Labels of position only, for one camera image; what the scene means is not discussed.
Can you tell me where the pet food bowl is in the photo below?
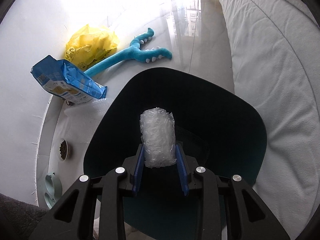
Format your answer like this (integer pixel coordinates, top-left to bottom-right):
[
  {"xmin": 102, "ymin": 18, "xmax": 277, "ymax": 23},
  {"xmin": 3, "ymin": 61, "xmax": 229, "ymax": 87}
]
[{"xmin": 55, "ymin": 138, "xmax": 71, "ymax": 161}]

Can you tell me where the blue pet food bag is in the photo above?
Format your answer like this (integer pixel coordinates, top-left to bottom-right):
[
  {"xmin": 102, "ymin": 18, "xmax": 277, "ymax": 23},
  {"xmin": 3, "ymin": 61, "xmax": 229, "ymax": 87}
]
[{"xmin": 31, "ymin": 55, "xmax": 107, "ymax": 104}]

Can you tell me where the dark teal trash bin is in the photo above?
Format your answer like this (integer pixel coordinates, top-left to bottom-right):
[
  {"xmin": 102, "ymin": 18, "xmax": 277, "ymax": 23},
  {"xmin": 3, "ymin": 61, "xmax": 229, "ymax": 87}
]
[{"xmin": 83, "ymin": 67, "xmax": 268, "ymax": 240}]

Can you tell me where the clear bubble wrap roll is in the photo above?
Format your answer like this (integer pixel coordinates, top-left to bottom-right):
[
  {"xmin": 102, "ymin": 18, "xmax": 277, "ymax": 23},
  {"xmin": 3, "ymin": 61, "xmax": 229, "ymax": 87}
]
[{"xmin": 140, "ymin": 107, "xmax": 176, "ymax": 168}]

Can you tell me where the yellow plastic bag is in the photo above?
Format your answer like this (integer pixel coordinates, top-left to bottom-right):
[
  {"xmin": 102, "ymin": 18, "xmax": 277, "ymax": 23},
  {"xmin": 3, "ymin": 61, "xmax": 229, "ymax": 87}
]
[{"xmin": 65, "ymin": 24, "xmax": 119, "ymax": 71}]

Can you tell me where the green double pet bowl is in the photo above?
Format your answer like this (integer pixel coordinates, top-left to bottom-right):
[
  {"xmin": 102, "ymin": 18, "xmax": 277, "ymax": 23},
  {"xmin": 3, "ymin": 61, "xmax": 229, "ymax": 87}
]
[{"xmin": 44, "ymin": 172, "xmax": 62, "ymax": 209}]

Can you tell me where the dark grey rug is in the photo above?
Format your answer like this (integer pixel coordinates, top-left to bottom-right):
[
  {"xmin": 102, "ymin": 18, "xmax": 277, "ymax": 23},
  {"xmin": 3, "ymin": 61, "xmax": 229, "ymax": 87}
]
[{"xmin": 1, "ymin": 194, "xmax": 48, "ymax": 239}]

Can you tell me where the blue plush toy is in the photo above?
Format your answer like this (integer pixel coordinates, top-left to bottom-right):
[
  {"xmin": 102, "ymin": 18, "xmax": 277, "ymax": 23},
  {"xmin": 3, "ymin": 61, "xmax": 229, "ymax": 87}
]
[{"xmin": 85, "ymin": 28, "xmax": 172, "ymax": 77}]

